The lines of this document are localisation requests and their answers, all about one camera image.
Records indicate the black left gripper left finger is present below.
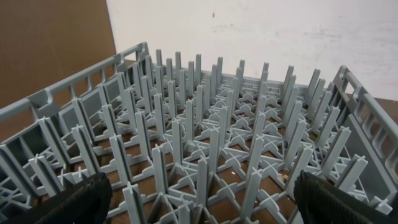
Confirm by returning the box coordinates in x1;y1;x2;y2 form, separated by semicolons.
5;172;113;224

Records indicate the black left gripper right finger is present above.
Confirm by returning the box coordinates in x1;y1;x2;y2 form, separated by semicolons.
294;170;397;223

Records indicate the grey plastic dish rack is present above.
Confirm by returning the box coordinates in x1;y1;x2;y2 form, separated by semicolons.
1;43;397;223

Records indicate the brown cardboard panel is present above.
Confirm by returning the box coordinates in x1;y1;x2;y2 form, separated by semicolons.
1;0;116;106

